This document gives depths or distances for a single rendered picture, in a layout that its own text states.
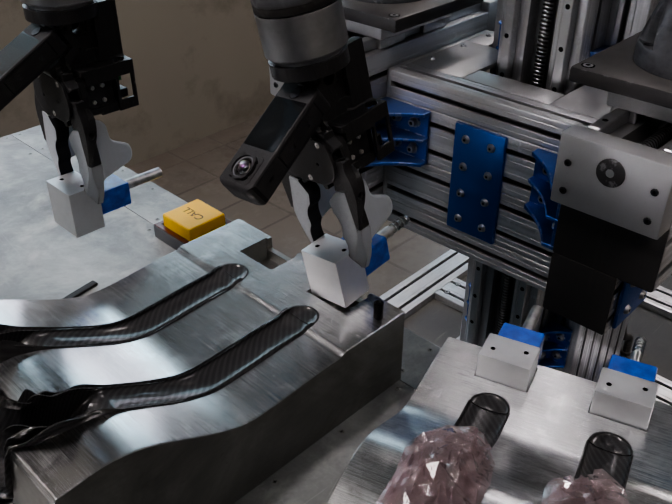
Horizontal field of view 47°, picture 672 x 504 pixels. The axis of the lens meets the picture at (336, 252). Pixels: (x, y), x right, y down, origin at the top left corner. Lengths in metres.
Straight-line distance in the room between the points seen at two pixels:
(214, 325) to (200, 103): 2.51
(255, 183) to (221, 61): 2.62
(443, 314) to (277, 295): 1.13
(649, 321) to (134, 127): 1.97
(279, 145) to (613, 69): 0.48
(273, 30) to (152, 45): 2.39
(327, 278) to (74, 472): 0.31
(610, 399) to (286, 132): 0.37
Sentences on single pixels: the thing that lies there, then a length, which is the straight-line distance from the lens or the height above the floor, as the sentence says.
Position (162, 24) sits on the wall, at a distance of 3.06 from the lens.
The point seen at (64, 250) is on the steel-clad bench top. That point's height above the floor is 0.80.
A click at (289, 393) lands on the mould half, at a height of 0.88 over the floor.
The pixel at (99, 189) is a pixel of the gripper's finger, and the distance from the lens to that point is 0.88.
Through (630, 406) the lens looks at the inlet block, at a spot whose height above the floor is 0.88.
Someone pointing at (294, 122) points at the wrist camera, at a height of 1.09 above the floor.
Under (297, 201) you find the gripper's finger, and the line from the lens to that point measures 0.77.
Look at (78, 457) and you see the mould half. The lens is 0.61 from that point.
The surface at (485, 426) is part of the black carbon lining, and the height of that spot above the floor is 0.85.
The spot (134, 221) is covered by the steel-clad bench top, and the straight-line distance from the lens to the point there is 1.13.
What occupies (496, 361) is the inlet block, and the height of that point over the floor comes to 0.88.
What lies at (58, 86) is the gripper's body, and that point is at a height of 1.08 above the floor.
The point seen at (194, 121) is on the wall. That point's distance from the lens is 3.25.
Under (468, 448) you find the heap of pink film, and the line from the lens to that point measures 0.63.
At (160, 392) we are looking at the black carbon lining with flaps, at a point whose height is 0.89.
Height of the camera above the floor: 1.36
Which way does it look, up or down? 33 degrees down
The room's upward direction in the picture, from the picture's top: straight up
